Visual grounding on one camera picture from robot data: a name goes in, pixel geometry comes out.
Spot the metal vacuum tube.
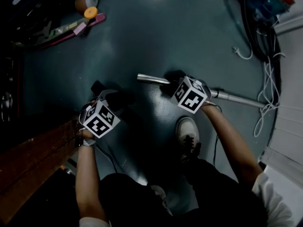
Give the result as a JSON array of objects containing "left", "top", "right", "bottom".
[{"left": 136, "top": 73, "right": 266, "bottom": 109}]

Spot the silver wristwatch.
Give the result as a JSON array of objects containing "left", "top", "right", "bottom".
[{"left": 75, "top": 136, "right": 97, "bottom": 148}]

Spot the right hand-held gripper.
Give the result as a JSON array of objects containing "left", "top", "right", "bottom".
[{"left": 161, "top": 69, "right": 213, "bottom": 115}]

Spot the long pink flat bar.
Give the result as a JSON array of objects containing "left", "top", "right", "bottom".
[{"left": 37, "top": 12, "right": 107, "bottom": 51}]

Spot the black vacuum hose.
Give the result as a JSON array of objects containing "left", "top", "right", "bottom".
[{"left": 227, "top": 0, "right": 282, "bottom": 85}]

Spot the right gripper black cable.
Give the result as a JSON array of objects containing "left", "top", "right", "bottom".
[{"left": 212, "top": 105, "right": 223, "bottom": 166}]

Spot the person's right white shoe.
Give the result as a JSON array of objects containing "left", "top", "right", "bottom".
[{"left": 175, "top": 116, "right": 202, "bottom": 163}]

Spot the person's left forearm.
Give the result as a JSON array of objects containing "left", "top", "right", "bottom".
[{"left": 75, "top": 129, "right": 107, "bottom": 222}]

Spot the brown tape roll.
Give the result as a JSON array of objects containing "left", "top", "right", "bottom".
[{"left": 74, "top": 0, "right": 88, "bottom": 12}]

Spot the slanted wooden beam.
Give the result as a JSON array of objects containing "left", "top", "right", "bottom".
[{"left": 0, "top": 118, "right": 83, "bottom": 224}]

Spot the person's right forearm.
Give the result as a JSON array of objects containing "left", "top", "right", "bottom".
[{"left": 200, "top": 104, "right": 264, "bottom": 186}]

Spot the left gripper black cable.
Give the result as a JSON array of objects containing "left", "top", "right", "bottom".
[{"left": 94, "top": 144, "right": 118, "bottom": 174}]

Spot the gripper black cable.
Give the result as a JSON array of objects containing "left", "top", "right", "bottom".
[
  {"left": 94, "top": 144, "right": 118, "bottom": 174},
  {"left": 212, "top": 105, "right": 223, "bottom": 166}
]

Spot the black metal tool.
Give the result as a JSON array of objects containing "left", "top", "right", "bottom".
[{"left": 33, "top": 20, "right": 53, "bottom": 42}]

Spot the small pink box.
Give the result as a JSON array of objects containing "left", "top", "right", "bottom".
[{"left": 72, "top": 22, "right": 86, "bottom": 35}]

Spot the red and blue vacuum cleaner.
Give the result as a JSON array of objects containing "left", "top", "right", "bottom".
[{"left": 246, "top": 0, "right": 295, "bottom": 22}]

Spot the black vacuum floor nozzle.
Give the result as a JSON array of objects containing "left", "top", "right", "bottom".
[{"left": 90, "top": 80, "right": 136, "bottom": 111}]

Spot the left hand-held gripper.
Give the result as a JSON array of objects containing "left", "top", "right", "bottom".
[{"left": 79, "top": 89, "right": 121, "bottom": 140}]

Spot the white power cable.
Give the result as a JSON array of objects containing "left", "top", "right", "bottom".
[{"left": 232, "top": 46, "right": 286, "bottom": 138}]

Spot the orange tape roll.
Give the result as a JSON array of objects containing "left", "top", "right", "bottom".
[{"left": 83, "top": 6, "right": 98, "bottom": 18}]

